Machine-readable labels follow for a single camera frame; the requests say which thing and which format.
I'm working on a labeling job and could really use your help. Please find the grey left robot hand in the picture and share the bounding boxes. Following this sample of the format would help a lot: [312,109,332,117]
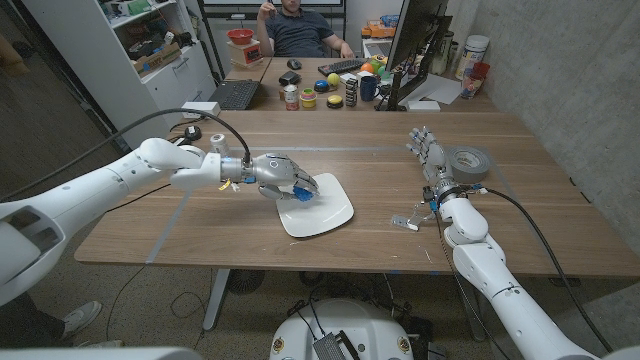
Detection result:
[248,152,321,202]

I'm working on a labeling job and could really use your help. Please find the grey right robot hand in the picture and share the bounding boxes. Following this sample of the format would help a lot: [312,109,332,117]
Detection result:
[405,125,459,199]

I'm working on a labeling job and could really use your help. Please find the white square paper plate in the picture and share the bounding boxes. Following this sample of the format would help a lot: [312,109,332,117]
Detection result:
[275,172,355,239]

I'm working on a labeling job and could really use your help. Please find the flat white box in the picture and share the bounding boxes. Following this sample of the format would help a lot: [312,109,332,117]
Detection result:
[406,99,442,112]

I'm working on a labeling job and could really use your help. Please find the small white bottle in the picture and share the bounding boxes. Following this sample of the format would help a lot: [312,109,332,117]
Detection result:
[209,133,232,157]

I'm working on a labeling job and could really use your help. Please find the white paper sheets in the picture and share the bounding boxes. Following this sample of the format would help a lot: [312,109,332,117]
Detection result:
[399,73,464,106]

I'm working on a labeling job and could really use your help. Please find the red and white can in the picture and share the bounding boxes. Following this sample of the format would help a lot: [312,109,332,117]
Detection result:
[283,83,301,112]

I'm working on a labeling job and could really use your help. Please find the patterned drinking glass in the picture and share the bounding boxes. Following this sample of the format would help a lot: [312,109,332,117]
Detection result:
[460,73,482,100]

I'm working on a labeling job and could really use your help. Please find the black laptop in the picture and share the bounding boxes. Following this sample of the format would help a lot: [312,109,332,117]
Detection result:
[208,78,261,111]

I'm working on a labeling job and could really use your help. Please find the dark blue mug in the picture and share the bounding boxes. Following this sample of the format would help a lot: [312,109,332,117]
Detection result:
[359,75,381,103]

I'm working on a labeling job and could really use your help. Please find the white power strip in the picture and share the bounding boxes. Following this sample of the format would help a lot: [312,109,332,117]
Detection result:
[180,101,222,120]

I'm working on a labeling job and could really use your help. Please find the dark thermos bottle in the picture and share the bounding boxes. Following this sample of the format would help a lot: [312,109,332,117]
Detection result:
[430,30,456,76]

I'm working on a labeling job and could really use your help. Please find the white wipes canister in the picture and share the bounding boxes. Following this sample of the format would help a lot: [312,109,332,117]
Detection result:
[454,34,491,81]

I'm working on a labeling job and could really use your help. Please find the white and red box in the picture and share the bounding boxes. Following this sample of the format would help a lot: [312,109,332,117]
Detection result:
[227,39,265,69]

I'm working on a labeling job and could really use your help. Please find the black keyboard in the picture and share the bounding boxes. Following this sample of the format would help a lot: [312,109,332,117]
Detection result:
[317,57,369,77]

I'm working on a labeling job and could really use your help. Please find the black computer monitor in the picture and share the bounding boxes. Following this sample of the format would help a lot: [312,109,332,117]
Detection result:
[374,0,454,112]

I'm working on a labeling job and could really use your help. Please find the white table leg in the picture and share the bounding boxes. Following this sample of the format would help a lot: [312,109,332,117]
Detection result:
[202,268,232,331]

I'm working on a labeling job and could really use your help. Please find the orange toy box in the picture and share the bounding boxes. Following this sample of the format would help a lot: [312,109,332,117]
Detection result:
[360,18,399,40]

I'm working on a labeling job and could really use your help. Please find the red bowl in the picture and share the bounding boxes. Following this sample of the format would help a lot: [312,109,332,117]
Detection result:
[226,28,255,46]

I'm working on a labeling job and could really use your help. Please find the person in dark shirt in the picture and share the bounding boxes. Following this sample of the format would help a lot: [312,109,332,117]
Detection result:
[255,0,356,60]

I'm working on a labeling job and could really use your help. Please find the grey table leg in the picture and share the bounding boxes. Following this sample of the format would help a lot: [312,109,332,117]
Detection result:
[454,274,489,343]

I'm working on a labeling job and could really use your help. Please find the cardboard box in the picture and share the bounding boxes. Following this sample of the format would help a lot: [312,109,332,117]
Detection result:
[132,42,184,77]

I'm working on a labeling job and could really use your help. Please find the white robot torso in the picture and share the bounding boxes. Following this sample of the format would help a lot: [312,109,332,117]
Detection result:
[269,298,415,360]

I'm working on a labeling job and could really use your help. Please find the white shelf cabinet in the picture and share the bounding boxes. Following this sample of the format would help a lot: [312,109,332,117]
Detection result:
[22,0,219,155]

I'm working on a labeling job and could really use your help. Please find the white sneaker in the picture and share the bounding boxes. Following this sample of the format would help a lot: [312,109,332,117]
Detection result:
[62,299,104,339]

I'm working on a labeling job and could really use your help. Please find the grey duct tape roll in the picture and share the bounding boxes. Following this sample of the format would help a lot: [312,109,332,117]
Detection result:
[447,145,492,184]

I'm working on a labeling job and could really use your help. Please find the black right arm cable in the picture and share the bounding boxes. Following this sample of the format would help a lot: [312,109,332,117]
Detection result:
[469,184,614,354]

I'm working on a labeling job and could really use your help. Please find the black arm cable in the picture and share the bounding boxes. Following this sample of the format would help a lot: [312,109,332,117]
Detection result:
[0,107,252,204]
[469,184,614,354]

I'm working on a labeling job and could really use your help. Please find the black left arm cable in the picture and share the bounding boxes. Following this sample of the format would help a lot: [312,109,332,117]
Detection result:
[0,107,252,204]

